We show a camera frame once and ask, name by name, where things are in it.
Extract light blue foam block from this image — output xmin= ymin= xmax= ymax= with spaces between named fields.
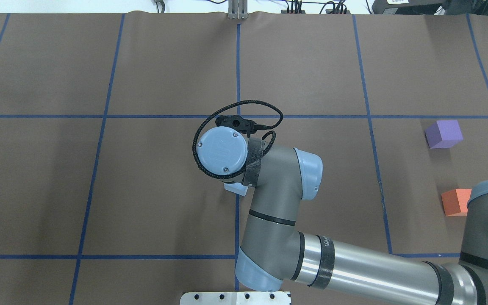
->
xmin=223 ymin=182 xmax=249 ymax=197

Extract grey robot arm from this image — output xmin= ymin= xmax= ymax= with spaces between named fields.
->
xmin=192 ymin=127 xmax=488 ymax=305

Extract purple foam block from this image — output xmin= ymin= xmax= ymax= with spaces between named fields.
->
xmin=425 ymin=120 xmax=463 ymax=149

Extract orange foam block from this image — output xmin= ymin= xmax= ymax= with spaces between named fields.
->
xmin=440 ymin=189 xmax=472 ymax=216

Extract brown paper table mat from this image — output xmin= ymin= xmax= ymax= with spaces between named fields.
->
xmin=0 ymin=11 xmax=488 ymax=305

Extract black device on back edge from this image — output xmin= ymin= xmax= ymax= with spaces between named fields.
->
xmin=371 ymin=0 xmax=488 ymax=16

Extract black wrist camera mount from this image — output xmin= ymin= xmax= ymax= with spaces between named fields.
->
xmin=215 ymin=115 xmax=256 ymax=137

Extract black braided cable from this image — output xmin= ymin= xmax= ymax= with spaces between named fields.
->
xmin=192 ymin=100 xmax=284 ymax=178

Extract grey metal clamp bracket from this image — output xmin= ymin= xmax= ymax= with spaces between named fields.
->
xmin=227 ymin=0 xmax=249 ymax=20

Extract white metal base plate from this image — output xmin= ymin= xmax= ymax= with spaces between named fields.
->
xmin=180 ymin=291 xmax=292 ymax=305

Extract black and red cable plugs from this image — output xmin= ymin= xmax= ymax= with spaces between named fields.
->
xmin=280 ymin=0 xmax=351 ymax=15

